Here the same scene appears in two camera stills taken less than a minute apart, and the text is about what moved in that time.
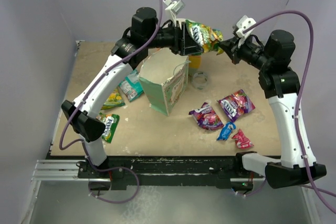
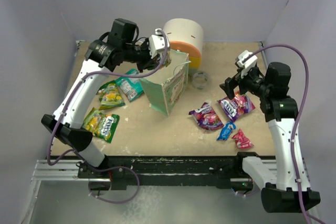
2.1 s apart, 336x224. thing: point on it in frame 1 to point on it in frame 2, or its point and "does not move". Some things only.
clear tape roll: x=199 y=80 does not move
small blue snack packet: x=226 y=131 does not move
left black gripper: x=183 y=43 to x=149 y=62
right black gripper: x=231 y=46 to x=229 y=86
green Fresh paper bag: x=164 y=77 does not move
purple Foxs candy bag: x=237 y=104 does not move
